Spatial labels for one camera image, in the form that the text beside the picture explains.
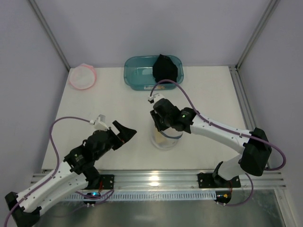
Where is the yellow bra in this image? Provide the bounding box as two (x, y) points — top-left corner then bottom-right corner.
(153, 128), (167, 144)

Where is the blue-rimmed mesh laundry bag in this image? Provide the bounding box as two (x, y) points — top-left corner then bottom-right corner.
(150, 126), (183, 150)

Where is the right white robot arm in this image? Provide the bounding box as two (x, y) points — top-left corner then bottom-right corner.
(148, 94), (272, 187)

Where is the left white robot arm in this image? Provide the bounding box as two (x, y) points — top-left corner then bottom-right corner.
(4, 115), (137, 227)

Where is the black bra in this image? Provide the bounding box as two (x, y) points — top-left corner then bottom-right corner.
(152, 54), (178, 83)

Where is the pink-rimmed mesh laundry bag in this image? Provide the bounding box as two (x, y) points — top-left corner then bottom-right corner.
(68, 64), (97, 90)

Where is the teal plastic bin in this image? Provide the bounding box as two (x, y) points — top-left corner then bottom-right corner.
(124, 55), (184, 91)

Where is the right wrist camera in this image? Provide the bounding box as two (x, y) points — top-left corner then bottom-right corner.
(148, 93), (165, 104)

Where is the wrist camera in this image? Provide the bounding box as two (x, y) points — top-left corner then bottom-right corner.
(148, 93), (165, 104)
(89, 114), (109, 131)

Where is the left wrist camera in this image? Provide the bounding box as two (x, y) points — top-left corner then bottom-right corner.
(89, 114), (109, 131)

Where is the aluminium mounting rail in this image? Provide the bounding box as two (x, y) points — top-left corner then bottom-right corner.
(29, 169), (287, 190)

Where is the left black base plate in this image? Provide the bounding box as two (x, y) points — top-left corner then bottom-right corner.
(81, 174), (116, 190)

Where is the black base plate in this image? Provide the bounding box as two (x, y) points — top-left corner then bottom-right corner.
(81, 174), (116, 190)
(197, 173), (241, 189)

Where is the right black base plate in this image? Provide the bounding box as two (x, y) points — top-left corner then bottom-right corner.
(197, 173), (241, 189)

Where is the right aluminium frame rail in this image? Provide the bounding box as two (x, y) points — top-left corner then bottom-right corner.
(228, 66), (257, 130)

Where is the white slotted cable duct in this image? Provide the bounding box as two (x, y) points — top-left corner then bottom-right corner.
(64, 191), (216, 202)

